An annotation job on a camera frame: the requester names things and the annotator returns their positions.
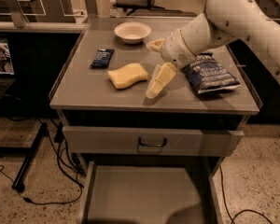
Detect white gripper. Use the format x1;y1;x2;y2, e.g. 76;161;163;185
146;28;195;99

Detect yellow sponge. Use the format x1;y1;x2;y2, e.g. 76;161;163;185
107;63;148;90

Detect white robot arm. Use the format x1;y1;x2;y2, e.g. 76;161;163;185
146;0;280;99

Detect grey metal drawer cabinet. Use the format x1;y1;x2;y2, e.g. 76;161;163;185
50;18;259;224

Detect open middle drawer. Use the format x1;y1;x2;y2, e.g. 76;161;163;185
77;157;223;224

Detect white bowl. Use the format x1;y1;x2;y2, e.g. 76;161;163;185
114;21;151;44

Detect blue chip bag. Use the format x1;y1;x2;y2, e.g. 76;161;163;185
183;53;240;94

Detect small dark blue snack packet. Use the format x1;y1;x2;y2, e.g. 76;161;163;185
91;49;114;68

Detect black office chair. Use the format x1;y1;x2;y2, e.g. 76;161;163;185
115;0;195;17

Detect laptop computer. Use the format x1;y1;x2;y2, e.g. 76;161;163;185
0;37;16;98

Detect black desk foot bar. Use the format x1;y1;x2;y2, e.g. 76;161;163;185
12;122;48;193

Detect upper drawer with handle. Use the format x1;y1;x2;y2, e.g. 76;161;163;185
63;126;244;157

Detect black floor cable right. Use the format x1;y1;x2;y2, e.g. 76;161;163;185
219;165;274;224

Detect black floor cable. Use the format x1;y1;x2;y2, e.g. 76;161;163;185
219;165;274;224
0;93;87;206

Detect black floor cable left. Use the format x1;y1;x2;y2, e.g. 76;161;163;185
0;93;87;206

